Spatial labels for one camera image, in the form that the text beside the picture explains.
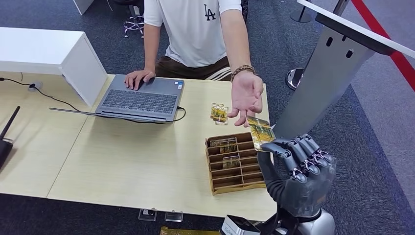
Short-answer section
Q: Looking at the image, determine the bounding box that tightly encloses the person's right hand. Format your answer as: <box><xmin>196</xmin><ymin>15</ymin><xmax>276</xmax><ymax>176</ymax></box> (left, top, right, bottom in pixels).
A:
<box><xmin>124</xmin><ymin>68</ymin><xmax>156</xmax><ymax>91</ymax></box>

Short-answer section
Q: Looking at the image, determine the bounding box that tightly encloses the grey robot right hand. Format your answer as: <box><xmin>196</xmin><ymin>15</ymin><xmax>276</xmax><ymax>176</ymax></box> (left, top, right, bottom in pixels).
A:
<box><xmin>257</xmin><ymin>134</ymin><xmax>337</xmax><ymax>219</ymax></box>

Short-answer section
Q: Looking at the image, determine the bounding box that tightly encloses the person's left hand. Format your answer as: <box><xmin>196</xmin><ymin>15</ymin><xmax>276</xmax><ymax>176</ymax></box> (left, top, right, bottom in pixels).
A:
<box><xmin>227</xmin><ymin>70</ymin><xmax>265</xmax><ymax>128</ymax></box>

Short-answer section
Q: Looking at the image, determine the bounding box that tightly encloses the wooden slotted card holder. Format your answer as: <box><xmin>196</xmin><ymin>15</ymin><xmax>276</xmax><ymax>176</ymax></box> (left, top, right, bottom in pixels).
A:
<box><xmin>205</xmin><ymin>132</ymin><xmax>268</xmax><ymax>196</ymax></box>

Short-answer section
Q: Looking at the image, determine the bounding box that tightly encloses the person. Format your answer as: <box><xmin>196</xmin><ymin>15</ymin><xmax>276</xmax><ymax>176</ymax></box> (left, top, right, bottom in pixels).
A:
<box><xmin>143</xmin><ymin>0</ymin><xmax>249</xmax><ymax>82</ymax></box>

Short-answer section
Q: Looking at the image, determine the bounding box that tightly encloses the grey laptop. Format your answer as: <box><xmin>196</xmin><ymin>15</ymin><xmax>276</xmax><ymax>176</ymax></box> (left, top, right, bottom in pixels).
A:
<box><xmin>48</xmin><ymin>73</ymin><xmax>185</xmax><ymax>123</ymax></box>

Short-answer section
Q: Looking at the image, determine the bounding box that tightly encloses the stack of gold cards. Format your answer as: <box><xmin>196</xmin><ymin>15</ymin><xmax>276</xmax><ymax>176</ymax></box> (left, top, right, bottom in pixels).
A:
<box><xmin>210</xmin><ymin>103</ymin><xmax>230</xmax><ymax>126</ymax></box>

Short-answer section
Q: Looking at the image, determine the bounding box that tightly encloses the chrome swivel chair base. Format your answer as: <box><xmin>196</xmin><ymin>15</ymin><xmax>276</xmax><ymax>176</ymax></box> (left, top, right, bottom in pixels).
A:
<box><xmin>122</xmin><ymin>4</ymin><xmax>145</xmax><ymax>39</ymax></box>

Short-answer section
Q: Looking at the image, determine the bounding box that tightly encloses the silver kiosk stand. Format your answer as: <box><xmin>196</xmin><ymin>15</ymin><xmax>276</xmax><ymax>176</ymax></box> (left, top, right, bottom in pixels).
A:
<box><xmin>272</xmin><ymin>0</ymin><xmax>415</xmax><ymax>141</ymax></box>

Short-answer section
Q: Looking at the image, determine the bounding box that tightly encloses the white cabinet corner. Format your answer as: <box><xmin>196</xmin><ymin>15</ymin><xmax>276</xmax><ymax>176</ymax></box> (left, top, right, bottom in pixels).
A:
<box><xmin>72</xmin><ymin>0</ymin><xmax>95</xmax><ymax>16</ymax></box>

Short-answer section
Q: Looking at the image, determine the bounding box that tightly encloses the white desk shelf box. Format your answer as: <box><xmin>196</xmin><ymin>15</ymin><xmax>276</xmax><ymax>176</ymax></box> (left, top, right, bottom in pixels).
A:
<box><xmin>0</xmin><ymin>27</ymin><xmax>108</xmax><ymax>107</ymax></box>

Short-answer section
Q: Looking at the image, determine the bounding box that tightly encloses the gold foil sheet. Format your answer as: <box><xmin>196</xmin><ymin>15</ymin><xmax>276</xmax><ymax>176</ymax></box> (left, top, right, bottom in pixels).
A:
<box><xmin>159</xmin><ymin>226</ymin><xmax>222</xmax><ymax>235</ymax></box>

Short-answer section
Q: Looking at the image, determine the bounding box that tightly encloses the black router with antenna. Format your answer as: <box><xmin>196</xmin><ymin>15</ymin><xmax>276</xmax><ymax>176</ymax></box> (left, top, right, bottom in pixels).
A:
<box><xmin>0</xmin><ymin>106</ymin><xmax>21</xmax><ymax>169</ymax></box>

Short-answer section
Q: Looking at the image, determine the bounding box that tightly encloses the red barrier belt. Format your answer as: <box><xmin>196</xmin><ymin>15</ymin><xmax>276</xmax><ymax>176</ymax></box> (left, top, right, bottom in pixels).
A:
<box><xmin>351</xmin><ymin>0</ymin><xmax>415</xmax><ymax>93</ymax></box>

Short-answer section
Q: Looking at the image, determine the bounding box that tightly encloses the brown beaded bracelet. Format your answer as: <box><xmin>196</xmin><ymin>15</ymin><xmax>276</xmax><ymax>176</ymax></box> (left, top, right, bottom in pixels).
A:
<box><xmin>230</xmin><ymin>64</ymin><xmax>257</xmax><ymax>82</ymax></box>

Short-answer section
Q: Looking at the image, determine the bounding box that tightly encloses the black laptop power cable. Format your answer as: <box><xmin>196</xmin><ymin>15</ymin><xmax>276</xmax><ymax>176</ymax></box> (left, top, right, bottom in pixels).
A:
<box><xmin>123</xmin><ymin>106</ymin><xmax>187</xmax><ymax>124</ymax></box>

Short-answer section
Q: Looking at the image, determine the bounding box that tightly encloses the thin black cable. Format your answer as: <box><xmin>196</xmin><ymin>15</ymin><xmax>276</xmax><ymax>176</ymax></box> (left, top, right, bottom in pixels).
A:
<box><xmin>0</xmin><ymin>77</ymin><xmax>80</xmax><ymax>112</ymax></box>

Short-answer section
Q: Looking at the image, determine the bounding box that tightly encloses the clear acrylic bracket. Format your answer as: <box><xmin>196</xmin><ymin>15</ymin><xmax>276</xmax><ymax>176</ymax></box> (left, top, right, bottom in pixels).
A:
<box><xmin>138</xmin><ymin>208</ymin><xmax>158</xmax><ymax>222</ymax></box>
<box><xmin>164</xmin><ymin>211</ymin><xmax>184</xmax><ymax>223</ymax></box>

